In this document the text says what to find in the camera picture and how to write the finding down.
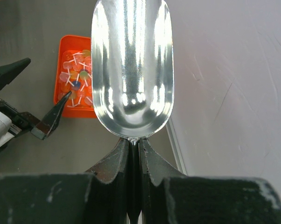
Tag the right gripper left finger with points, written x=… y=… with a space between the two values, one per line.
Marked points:
x=97 y=196

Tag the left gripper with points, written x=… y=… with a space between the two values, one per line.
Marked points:
x=13 y=123

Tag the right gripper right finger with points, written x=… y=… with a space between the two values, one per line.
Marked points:
x=170 y=197

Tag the orange candy tray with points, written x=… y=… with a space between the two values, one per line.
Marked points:
x=74 y=75

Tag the silver metal scoop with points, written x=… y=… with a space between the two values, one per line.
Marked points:
x=132 y=66

